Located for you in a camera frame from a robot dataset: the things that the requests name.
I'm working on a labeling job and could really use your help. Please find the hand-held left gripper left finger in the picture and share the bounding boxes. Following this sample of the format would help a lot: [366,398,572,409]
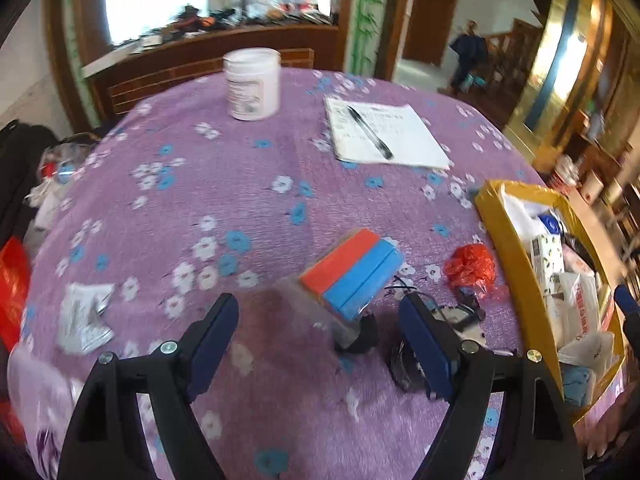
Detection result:
[57,292,241,480]

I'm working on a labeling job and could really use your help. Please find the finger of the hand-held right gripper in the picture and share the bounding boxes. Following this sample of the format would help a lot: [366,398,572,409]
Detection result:
[614,284,640,361]

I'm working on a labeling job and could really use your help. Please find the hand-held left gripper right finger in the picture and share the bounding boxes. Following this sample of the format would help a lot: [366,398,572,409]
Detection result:
[397,294,586,480]

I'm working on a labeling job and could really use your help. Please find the blue towel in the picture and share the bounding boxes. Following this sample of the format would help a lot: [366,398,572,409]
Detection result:
[562,364,596,407]

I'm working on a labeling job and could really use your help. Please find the patterned tissue pack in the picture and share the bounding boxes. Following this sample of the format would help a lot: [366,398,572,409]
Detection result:
[530,235,566,306]

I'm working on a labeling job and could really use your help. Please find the colourful sponge pack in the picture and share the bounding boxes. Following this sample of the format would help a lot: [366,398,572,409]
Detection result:
[280,228,406,351]

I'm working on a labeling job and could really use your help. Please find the yellow cardboard box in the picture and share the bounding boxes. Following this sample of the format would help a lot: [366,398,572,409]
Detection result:
[475,180,627,422]

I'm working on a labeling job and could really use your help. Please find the person's right hand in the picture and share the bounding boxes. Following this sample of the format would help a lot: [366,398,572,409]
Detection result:
[585,400,640,463]

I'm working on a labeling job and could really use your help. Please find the white pack red print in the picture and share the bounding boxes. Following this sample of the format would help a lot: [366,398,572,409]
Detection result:
[557,272,601,341]

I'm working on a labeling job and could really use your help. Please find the white plastic bag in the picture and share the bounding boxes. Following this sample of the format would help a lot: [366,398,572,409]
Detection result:
[557,330,616,367]

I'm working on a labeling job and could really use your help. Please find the silver foil wrapper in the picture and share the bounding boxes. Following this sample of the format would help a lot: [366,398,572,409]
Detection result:
[57,282,116,356]

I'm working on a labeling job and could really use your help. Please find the purple floral tablecloth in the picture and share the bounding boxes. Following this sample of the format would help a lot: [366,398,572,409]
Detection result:
[10,67,626,480]

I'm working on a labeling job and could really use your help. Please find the large red plastic bag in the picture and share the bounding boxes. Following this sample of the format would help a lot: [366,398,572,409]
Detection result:
[0,237,32,341]

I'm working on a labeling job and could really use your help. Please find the white paper sheets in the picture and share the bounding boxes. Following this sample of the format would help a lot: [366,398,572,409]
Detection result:
[324,97,452,170]

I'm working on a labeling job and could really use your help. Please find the black pen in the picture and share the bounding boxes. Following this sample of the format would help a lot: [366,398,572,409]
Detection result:
[347,106,393,161]

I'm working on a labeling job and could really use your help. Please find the crumpled plastic bags pile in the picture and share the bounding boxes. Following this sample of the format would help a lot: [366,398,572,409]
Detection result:
[30,135,101,211]

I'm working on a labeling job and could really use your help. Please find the black bag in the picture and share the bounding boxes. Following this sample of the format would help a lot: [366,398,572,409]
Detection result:
[0,120,61,241]

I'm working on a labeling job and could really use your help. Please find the white plastic jar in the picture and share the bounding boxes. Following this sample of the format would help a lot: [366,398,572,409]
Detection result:
[222,48,281,122]

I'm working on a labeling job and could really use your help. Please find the wooden chair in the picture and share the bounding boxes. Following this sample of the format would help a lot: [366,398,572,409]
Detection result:
[107,49,316,116]

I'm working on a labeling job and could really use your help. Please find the gold pillar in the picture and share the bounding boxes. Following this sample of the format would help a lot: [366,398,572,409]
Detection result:
[505,0,616,151]

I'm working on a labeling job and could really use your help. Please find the wooden stair railing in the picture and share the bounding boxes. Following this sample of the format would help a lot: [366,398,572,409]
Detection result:
[480,17,541,96]

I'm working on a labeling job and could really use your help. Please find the wooden counter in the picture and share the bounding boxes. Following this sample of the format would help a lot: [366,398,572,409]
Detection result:
[82,25,341,111]

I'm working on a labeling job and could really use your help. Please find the counter clutter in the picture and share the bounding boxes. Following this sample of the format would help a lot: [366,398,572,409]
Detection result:
[115,0,336,51]

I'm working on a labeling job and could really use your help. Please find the wooden door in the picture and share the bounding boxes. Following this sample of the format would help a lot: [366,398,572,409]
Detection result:
[402,0,461,66]

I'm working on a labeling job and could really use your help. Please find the black tangled cable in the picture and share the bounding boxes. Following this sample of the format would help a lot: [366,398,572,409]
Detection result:
[390,280,486,392]

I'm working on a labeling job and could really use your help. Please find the bamboo wall decal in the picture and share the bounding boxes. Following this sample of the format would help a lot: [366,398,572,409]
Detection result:
[350,0,381,73]

